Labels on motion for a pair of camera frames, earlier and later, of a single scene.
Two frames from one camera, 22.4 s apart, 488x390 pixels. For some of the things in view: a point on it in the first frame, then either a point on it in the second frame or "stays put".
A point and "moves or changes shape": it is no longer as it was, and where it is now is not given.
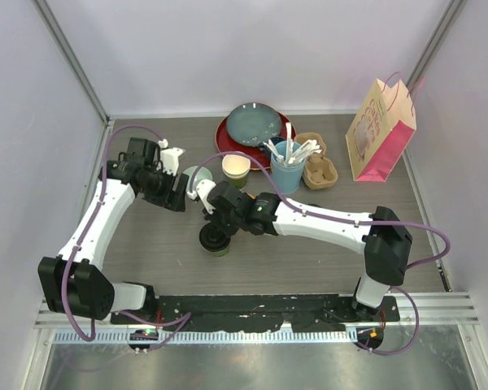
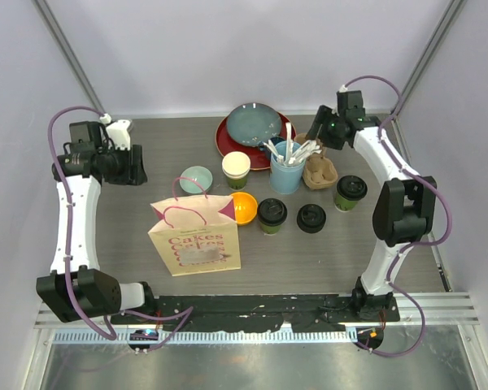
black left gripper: x=172 y=200 → x=134 y=174
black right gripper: x=214 y=218 → x=324 y=116
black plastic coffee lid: x=212 y=239 moves or changes shape
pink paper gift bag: x=380 y=132 → x=195 y=232
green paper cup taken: x=221 y=253 moves or changes shape
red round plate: x=262 y=160 stays put
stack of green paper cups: x=236 y=169 stays put
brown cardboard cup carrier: x=319 y=171 stays put
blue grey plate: x=252 y=124 stays put
